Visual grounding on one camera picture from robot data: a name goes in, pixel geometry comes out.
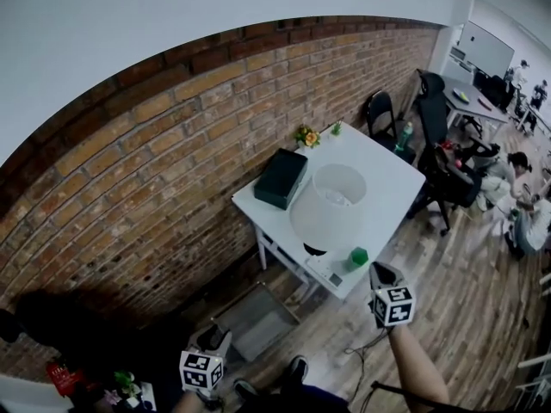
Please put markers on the black folding chair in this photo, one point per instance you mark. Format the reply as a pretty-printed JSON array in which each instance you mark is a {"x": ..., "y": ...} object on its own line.
[{"x": 381, "y": 112}]

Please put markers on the person's left shoe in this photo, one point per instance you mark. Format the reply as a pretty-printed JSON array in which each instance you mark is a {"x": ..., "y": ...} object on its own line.
[{"x": 245, "y": 390}]

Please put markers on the orange flower bouquet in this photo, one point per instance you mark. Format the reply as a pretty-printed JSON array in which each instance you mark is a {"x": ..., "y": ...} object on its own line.
[{"x": 307, "y": 137}]

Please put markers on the grey office desk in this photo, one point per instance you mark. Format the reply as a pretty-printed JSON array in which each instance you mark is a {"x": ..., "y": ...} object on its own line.
[{"x": 469, "y": 103}]

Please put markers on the pink artificial flower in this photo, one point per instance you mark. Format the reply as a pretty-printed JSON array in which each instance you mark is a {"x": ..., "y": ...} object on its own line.
[{"x": 110, "y": 399}]

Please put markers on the black sofa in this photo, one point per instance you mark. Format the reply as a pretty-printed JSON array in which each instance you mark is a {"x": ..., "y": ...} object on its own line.
[{"x": 86, "y": 334}]

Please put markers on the white table lamp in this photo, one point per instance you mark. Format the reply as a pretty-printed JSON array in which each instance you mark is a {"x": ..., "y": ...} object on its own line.
[{"x": 314, "y": 217}]

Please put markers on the black office chair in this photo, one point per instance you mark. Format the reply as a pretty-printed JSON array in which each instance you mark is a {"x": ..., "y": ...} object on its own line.
[{"x": 435, "y": 118}]

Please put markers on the white metal rack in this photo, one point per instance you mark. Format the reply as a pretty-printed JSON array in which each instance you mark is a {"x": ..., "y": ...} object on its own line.
[{"x": 536, "y": 372}]

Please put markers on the white square table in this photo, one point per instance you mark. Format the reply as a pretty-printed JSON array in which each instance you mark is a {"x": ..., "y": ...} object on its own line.
[{"x": 387, "y": 174}]

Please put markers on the person's legs in dark trousers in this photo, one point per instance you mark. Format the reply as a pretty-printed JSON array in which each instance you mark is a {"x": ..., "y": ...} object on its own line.
[{"x": 301, "y": 400}]

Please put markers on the person's right forearm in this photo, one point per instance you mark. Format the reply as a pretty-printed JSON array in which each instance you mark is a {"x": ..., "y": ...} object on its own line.
[{"x": 417, "y": 368}]

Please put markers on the small green potted plant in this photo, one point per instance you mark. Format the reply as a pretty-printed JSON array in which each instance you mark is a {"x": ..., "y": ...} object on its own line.
[{"x": 336, "y": 129}]

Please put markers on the green cup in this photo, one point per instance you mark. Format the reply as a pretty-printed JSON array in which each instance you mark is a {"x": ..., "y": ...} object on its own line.
[{"x": 357, "y": 260}]

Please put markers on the red box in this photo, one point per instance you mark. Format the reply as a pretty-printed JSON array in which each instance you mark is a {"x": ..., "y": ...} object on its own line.
[{"x": 64, "y": 379}]

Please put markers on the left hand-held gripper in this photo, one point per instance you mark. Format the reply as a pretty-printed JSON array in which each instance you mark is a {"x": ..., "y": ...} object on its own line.
[{"x": 200, "y": 370}]

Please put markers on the white phone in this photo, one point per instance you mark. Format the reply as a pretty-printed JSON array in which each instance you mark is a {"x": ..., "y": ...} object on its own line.
[{"x": 147, "y": 396}]

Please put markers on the white remote control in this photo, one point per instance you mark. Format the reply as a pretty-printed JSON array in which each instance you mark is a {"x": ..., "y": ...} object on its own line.
[{"x": 323, "y": 271}]

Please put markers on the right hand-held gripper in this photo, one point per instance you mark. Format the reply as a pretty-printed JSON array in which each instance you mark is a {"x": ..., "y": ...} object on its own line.
[{"x": 394, "y": 306}]

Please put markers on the person's shoe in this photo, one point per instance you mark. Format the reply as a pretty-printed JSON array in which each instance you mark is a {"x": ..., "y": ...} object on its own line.
[
  {"x": 245, "y": 390},
  {"x": 298, "y": 370}
]

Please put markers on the black rectangular box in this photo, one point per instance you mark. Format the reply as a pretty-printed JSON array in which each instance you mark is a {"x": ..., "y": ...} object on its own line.
[{"x": 280, "y": 179}]

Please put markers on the green plastic bottle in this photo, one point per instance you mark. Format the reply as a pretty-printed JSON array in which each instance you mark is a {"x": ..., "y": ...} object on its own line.
[{"x": 404, "y": 138}]

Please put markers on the white board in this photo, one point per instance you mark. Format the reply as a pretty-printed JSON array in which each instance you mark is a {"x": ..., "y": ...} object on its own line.
[{"x": 486, "y": 47}]

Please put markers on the green plant in white pot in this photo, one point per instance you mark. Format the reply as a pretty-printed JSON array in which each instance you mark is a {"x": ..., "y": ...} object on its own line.
[{"x": 127, "y": 383}]

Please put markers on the small grey side table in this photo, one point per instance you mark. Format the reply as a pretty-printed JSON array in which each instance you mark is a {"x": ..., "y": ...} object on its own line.
[{"x": 258, "y": 325}]

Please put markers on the person's left forearm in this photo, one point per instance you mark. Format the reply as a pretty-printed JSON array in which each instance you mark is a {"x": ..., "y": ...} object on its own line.
[{"x": 187, "y": 402}]

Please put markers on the person's right shoe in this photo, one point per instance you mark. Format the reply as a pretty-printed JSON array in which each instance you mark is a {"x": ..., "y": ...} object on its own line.
[{"x": 298, "y": 370}]

